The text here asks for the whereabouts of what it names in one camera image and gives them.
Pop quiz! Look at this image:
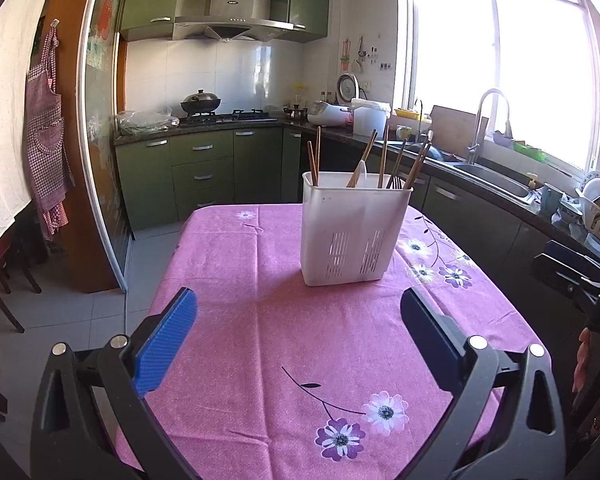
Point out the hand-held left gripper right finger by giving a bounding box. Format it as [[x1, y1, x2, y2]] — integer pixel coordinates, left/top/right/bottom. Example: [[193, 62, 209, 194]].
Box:
[[400, 286, 567, 480]]

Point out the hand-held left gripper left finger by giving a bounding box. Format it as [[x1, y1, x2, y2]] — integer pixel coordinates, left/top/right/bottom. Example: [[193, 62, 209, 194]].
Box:
[[30, 286, 203, 480]]

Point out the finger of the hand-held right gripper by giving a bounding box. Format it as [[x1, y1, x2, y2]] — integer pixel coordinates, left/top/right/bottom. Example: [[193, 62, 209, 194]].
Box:
[[544, 240, 600, 282], [532, 254, 597, 302]]

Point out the white plastic utensil holder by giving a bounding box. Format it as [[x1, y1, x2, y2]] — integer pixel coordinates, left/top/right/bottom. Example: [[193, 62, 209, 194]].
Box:
[[301, 170, 414, 287]]

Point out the bunch of wooden chopsticks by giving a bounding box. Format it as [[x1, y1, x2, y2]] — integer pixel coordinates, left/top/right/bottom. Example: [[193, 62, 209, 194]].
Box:
[[314, 126, 433, 190]]

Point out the person's right hand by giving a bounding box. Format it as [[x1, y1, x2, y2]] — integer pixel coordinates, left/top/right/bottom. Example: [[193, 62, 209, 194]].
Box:
[[572, 326, 592, 393]]

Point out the grey cup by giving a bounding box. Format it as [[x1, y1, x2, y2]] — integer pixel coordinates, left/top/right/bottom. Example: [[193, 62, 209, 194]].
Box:
[[540, 182, 565, 218]]

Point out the green base cabinet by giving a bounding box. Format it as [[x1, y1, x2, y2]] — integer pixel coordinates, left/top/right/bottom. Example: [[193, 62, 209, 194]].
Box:
[[410, 170, 596, 311], [115, 127, 303, 233]]

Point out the steel sink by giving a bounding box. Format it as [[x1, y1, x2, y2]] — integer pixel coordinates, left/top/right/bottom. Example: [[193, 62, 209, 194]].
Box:
[[452, 160, 538, 206]]

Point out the green plastic basket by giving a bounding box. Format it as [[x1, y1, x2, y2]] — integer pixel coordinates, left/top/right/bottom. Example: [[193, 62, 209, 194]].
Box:
[[512, 140, 548, 163]]

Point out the pink floral tablecloth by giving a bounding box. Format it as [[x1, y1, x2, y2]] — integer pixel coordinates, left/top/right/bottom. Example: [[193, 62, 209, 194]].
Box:
[[111, 203, 548, 480]]

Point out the steel kitchen faucet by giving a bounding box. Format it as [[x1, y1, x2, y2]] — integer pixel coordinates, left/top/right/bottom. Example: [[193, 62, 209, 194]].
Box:
[[466, 88, 513, 165]]

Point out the black utensil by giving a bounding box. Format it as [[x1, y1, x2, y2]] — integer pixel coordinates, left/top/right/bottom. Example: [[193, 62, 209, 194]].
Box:
[[386, 140, 408, 190]]

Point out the dark round pan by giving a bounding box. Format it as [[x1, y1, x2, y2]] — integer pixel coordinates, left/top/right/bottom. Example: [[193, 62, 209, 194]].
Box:
[[420, 142, 448, 163]]

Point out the wooden cutting board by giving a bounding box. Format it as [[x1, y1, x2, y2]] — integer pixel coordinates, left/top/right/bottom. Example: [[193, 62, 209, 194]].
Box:
[[430, 105, 490, 158]]

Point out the black built-in appliance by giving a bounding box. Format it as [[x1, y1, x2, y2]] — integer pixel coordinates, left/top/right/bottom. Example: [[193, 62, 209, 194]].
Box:
[[300, 132, 381, 201]]

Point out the kitchen window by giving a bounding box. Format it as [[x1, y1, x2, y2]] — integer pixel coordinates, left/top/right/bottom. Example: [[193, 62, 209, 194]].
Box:
[[397, 0, 600, 176]]

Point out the white lidded bucket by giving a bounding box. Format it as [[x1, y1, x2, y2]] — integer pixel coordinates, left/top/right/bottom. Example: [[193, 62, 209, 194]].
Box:
[[351, 98, 392, 137]]

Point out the glass sliding door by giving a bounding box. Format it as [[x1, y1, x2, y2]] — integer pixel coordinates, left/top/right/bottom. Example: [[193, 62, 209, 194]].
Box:
[[82, 0, 133, 293]]

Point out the plastic bag of vegetables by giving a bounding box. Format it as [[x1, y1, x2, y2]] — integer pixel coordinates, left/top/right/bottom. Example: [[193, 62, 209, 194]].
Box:
[[116, 107, 181, 136]]

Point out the white rice cooker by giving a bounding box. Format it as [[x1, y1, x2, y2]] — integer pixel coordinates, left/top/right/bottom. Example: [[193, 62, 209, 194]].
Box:
[[307, 100, 353, 128]]

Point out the black gas stove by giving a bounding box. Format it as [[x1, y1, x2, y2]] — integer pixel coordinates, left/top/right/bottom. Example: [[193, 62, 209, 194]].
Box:
[[180, 109, 278, 125]]

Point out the checked apron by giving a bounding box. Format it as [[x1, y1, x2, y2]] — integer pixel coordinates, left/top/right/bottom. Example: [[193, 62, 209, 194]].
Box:
[[25, 27, 76, 241]]

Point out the black wok with lid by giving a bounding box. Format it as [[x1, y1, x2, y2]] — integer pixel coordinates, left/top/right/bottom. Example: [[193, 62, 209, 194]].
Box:
[[180, 89, 222, 116]]

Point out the round silver cooker lid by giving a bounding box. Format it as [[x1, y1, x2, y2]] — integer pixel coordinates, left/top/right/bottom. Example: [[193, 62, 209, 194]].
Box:
[[336, 74, 361, 106]]

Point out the white hanging sheet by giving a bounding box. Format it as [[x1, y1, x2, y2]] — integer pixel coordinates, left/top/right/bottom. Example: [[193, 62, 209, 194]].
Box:
[[0, 0, 63, 261]]

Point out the steel range hood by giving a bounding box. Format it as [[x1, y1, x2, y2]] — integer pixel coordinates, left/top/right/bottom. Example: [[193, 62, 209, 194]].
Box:
[[172, 0, 296, 43]]

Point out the green wall cabinet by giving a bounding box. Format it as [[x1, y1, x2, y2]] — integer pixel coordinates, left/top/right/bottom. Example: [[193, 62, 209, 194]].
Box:
[[120, 0, 331, 43]]

